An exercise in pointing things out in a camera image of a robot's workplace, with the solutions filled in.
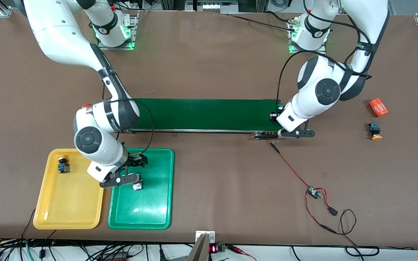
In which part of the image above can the yellow push button switch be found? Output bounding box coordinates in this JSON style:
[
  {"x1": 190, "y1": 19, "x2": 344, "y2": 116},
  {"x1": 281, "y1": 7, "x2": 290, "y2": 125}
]
[
  {"x1": 367, "y1": 123, "x2": 383, "y2": 141},
  {"x1": 57, "y1": 155, "x2": 71, "y2": 174}
]

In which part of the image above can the green plastic tray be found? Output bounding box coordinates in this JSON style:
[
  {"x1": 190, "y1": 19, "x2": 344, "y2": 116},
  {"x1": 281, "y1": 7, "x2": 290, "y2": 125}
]
[{"x1": 108, "y1": 148, "x2": 175, "y2": 230}]

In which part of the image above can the green conveyor belt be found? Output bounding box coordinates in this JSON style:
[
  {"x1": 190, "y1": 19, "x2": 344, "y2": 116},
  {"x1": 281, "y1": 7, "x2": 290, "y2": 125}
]
[{"x1": 118, "y1": 97, "x2": 285, "y2": 140}]

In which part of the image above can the yellow plastic tray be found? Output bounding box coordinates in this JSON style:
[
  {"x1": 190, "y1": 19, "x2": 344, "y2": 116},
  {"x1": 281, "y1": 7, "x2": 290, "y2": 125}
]
[{"x1": 33, "y1": 148, "x2": 108, "y2": 230}]

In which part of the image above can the grey metal pole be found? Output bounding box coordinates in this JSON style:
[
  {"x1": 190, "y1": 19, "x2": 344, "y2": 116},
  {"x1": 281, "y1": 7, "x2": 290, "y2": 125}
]
[{"x1": 185, "y1": 234, "x2": 210, "y2": 261}]

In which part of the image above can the red black power lead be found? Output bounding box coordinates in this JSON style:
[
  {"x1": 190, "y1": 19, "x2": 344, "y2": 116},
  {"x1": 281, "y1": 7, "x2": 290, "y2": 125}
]
[{"x1": 304, "y1": 188, "x2": 357, "y2": 236}]

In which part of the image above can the red clip lead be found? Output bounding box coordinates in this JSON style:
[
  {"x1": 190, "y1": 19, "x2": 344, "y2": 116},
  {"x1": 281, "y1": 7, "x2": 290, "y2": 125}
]
[{"x1": 227, "y1": 245, "x2": 257, "y2": 261}]

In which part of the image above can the red black motor wire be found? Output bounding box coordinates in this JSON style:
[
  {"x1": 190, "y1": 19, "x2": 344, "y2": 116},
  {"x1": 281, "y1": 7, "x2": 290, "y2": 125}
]
[{"x1": 266, "y1": 139, "x2": 315, "y2": 191}]

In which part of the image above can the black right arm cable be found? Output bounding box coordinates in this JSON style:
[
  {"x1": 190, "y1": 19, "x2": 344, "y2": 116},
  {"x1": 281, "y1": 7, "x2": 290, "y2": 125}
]
[{"x1": 102, "y1": 83, "x2": 154, "y2": 157}]

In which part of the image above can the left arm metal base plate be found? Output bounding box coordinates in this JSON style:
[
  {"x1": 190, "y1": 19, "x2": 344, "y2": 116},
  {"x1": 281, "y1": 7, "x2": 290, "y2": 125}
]
[{"x1": 288, "y1": 18, "x2": 328, "y2": 54}]

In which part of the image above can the black base supply cable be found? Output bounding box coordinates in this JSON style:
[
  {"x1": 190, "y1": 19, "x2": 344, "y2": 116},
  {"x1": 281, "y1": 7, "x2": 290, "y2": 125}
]
[{"x1": 227, "y1": 11, "x2": 296, "y2": 31}]

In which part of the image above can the small metal table bracket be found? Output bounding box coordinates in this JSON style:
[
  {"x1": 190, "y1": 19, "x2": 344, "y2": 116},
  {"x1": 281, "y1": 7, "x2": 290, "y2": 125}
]
[{"x1": 195, "y1": 231, "x2": 216, "y2": 244}]

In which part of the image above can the thin black cable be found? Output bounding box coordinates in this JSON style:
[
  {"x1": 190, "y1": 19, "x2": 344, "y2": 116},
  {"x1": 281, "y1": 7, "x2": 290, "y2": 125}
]
[{"x1": 21, "y1": 208, "x2": 37, "y2": 240}]

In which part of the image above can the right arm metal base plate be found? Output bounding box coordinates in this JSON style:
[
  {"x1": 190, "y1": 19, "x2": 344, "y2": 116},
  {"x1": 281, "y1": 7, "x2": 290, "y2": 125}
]
[{"x1": 97, "y1": 10, "x2": 139, "y2": 50}]

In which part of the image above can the aluminium frame rack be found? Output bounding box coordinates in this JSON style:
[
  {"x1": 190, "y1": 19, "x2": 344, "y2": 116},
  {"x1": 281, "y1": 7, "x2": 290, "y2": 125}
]
[{"x1": 160, "y1": 0, "x2": 267, "y2": 15}]

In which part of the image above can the black looped cable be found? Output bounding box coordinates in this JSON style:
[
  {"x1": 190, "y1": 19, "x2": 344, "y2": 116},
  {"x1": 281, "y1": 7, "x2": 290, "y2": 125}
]
[{"x1": 345, "y1": 236, "x2": 380, "y2": 257}]

